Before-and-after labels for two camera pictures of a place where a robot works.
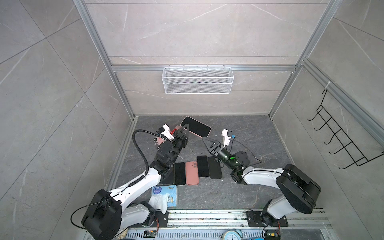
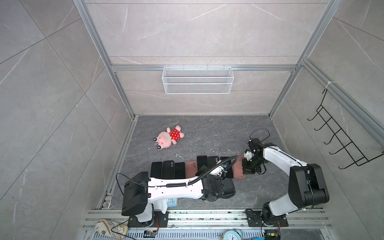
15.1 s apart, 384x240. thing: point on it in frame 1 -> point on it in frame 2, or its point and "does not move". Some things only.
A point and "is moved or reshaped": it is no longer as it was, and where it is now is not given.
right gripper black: (216, 152) -> (246, 169)
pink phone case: (191, 169) does not move
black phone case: (168, 178) does not move
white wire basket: (197, 80) does not move
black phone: (203, 166) does not move
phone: (180, 174) does not move
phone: (198, 128) is moved or reshaped
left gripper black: (182, 139) -> (223, 180)
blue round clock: (234, 234) does not move
